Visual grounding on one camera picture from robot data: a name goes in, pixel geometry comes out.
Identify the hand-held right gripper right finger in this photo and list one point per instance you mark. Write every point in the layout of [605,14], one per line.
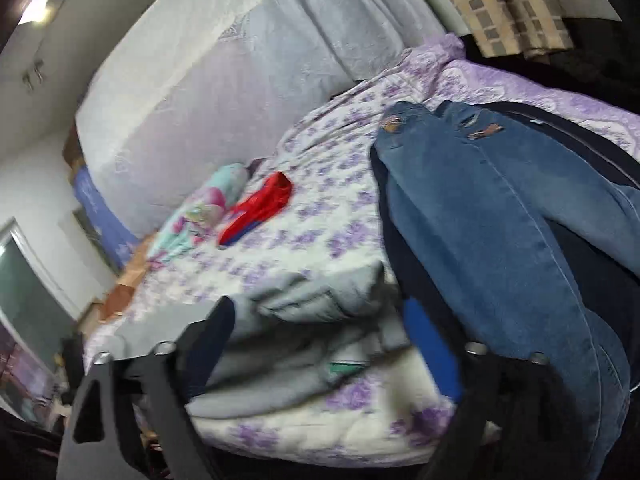
[430,355]

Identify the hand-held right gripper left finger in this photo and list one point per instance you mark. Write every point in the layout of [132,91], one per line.
[207,340]

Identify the blue denim pants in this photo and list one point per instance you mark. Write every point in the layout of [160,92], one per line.
[480,220]

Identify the grey sweatshirt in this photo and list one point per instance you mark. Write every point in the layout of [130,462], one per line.
[300,330]

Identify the pastel printed pillow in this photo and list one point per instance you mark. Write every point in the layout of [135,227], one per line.
[200,215]

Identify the red garment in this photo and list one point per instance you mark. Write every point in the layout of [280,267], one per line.
[255,207]

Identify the purple floral quilt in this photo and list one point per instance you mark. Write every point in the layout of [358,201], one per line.
[320,220]

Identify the glass window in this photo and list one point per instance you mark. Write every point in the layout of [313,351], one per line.
[30,290]

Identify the white lace bed canopy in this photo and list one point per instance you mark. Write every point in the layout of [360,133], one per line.
[210,95]

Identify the dark navy garment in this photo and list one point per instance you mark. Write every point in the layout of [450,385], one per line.
[565,145]

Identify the beige checkered curtain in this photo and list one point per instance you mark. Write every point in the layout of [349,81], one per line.
[505,7]

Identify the ceiling light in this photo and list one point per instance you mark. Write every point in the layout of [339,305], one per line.
[37,9]

